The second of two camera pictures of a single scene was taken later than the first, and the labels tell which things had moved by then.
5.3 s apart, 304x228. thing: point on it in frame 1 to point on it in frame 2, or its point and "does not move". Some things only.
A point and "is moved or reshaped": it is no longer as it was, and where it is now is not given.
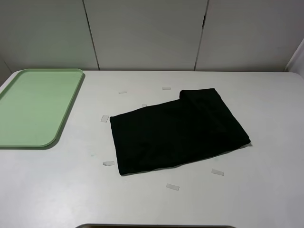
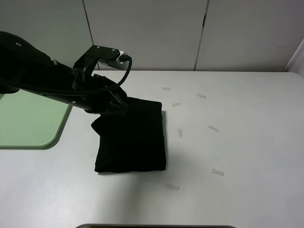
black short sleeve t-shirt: x=198 y=126 is moved or reshaped
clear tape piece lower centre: x=172 y=186 does not move
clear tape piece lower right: x=213 y=171 does not move
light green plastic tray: x=33 y=104 does not move
